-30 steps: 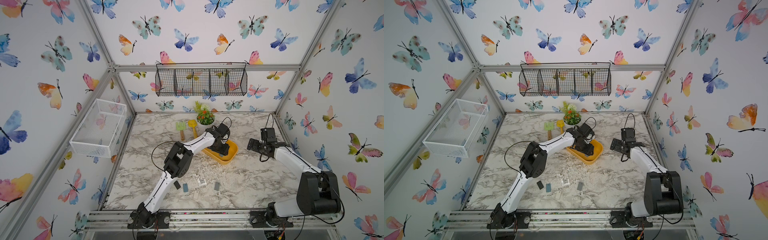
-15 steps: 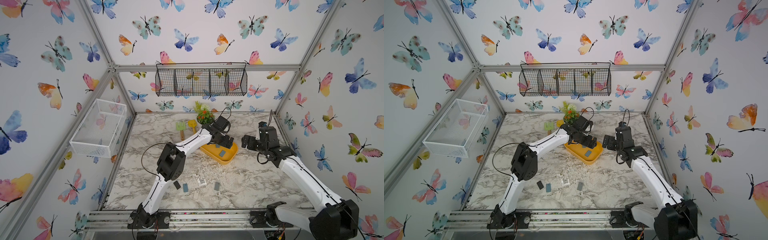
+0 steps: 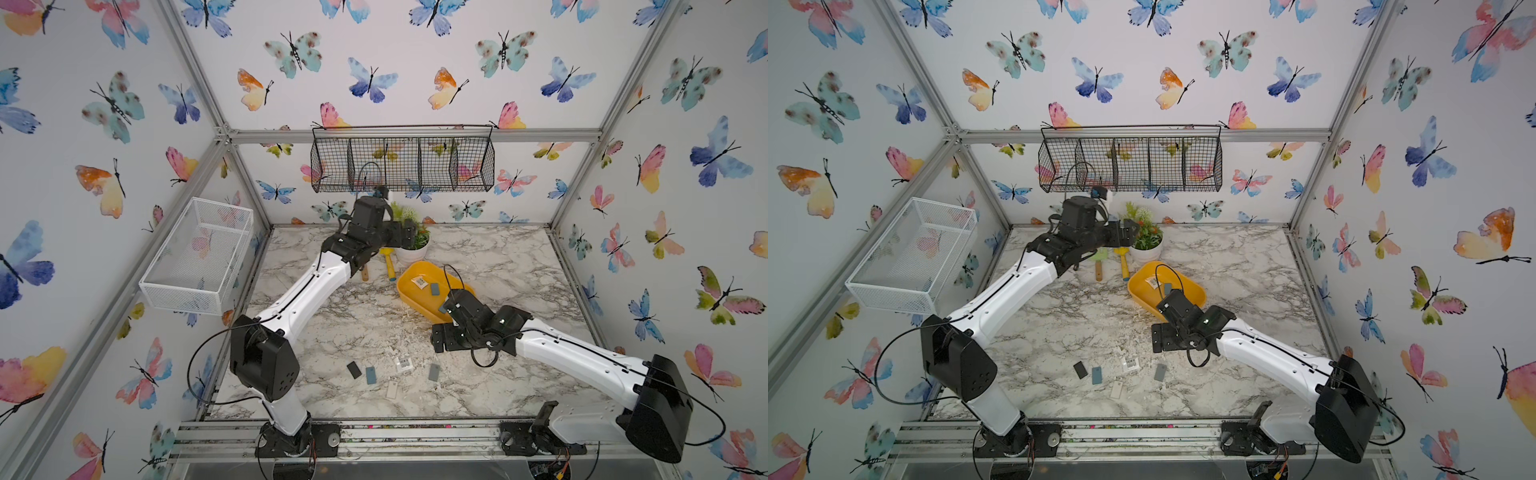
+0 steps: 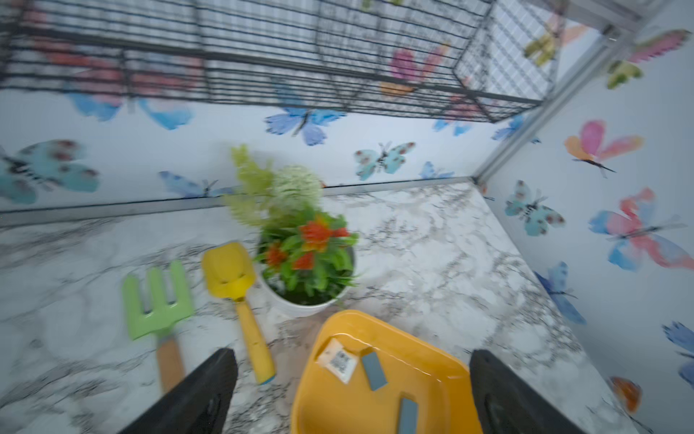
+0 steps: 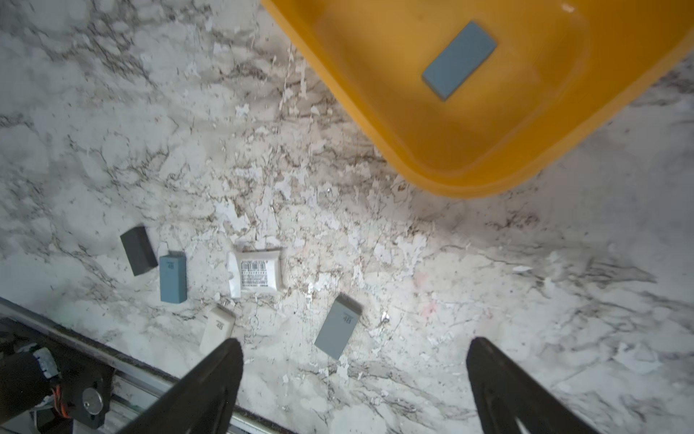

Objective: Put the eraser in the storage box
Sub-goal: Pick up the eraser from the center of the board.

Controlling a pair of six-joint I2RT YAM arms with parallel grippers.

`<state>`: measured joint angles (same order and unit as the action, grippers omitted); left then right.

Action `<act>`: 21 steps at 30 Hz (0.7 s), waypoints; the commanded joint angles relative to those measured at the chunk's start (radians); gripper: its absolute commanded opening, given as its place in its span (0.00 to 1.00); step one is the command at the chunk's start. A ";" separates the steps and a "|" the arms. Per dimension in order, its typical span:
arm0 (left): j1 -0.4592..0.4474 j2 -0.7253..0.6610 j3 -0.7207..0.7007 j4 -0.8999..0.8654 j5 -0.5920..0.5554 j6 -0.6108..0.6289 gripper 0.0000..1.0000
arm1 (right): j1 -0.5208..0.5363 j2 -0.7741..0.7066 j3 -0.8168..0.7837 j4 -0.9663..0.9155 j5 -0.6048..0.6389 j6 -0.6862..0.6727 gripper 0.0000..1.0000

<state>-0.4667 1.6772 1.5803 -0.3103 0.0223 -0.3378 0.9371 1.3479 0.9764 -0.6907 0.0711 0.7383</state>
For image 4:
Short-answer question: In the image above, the white eraser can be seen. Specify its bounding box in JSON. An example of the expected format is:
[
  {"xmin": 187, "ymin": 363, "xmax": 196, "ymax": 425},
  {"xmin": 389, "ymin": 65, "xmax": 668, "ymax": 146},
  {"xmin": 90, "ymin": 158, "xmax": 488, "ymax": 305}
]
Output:
[{"xmin": 316, "ymin": 337, "xmax": 358, "ymax": 384}]

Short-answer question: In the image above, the blue-grey eraser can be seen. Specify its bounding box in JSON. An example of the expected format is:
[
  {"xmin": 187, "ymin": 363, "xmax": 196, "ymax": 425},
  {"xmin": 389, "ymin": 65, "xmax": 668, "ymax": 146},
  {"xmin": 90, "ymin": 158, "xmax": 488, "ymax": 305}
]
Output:
[
  {"xmin": 397, "ymin": 397, "xmax": 419, "ymax": 434},
  {"xmin": 361, "ymin": 351, "xmax": 388, "ymax": 392}
]

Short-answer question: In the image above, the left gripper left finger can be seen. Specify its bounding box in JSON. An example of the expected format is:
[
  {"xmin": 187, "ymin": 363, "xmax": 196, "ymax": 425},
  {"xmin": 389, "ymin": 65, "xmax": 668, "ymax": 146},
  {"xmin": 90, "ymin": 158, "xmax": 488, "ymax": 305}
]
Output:
[{"xmin": 120, "ymin": 348, "xmax": 238, "ymax": 434}]

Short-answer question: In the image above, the white pot artificial plant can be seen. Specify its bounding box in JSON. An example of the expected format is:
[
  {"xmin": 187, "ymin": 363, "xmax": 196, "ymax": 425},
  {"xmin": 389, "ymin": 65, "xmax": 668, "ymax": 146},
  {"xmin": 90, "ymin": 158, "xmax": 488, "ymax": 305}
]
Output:
[{"xmin": 223, "ymin": 145, "xmax": 359, "ymax": 318}]

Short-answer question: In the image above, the black wire wall basket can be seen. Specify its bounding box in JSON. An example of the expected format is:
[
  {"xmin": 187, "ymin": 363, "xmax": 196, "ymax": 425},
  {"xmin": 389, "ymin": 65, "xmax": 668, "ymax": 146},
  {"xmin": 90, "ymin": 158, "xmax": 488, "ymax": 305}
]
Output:
[{"xmin": 1, "ymin": 1, "xmax": 569, "ymax": 123}]

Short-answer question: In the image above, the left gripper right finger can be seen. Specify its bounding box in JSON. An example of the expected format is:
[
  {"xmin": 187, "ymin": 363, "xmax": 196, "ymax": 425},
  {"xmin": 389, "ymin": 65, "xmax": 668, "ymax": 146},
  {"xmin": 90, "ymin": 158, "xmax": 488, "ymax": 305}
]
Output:
[{"xmin": 469, "ymin": 349, "xmax": 584, "ymax": 434}]

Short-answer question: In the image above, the yellow plastic storage box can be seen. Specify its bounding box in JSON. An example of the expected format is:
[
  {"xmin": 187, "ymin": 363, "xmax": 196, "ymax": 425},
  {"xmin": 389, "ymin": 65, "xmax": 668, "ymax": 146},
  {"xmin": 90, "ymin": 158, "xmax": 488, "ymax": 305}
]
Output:
[{"xmin": 291, "ymin": 310, "xmax": 482, "ymax": 433}]

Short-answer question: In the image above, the green garden fork wooden handle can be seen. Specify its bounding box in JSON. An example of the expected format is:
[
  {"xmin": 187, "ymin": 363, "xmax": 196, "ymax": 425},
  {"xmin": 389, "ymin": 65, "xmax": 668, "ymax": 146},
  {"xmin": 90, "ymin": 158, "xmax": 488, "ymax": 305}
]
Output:
[{"xmin": 121, "ymin": 260, "xmax": 194, "ymax": 394}]

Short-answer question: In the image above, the yellow toy shovel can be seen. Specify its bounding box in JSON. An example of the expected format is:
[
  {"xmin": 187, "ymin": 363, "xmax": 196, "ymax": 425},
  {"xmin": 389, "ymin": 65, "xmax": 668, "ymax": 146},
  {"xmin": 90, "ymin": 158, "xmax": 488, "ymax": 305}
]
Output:
[{"xmin": 201, "ymin": 242, "xmax": 277, "ymax": 385}]

